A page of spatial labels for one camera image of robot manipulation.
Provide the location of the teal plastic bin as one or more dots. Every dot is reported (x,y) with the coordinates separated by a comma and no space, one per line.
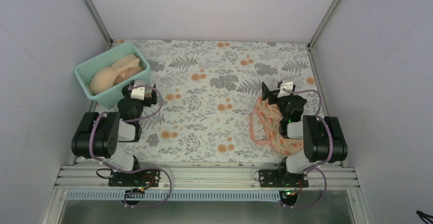
(85,72)

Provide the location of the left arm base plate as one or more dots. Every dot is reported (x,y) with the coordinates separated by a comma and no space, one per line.
(145,178)

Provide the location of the pink mesh laundry bag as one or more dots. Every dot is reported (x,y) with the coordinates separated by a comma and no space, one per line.
(264,129)

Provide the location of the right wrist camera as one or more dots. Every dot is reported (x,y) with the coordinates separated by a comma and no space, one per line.
(286,88)

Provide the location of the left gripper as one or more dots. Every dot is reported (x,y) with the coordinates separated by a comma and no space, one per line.
(153,99)

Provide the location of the aluminium rail frame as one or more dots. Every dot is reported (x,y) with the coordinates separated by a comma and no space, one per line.
(189,176)

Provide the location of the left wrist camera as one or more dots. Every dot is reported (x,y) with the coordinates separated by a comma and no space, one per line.
(138,91)

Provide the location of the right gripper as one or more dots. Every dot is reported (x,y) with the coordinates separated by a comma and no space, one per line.
(266,92)

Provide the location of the grey slotted cable duct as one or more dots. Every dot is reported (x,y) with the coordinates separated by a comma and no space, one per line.
(176,195)

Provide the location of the floral table mat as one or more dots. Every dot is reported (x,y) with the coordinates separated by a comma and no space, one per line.
(209,89)

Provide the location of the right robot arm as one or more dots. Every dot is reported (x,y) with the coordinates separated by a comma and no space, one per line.
(306,141)

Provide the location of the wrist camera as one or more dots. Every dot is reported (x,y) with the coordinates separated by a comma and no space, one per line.
(286,88)
(138,91)

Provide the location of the beige bra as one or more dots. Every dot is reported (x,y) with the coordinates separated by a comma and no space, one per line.
(121,70)

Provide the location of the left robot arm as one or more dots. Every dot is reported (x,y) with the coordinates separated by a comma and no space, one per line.
(98,134)

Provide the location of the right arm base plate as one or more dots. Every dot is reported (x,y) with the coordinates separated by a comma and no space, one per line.
(276,179)

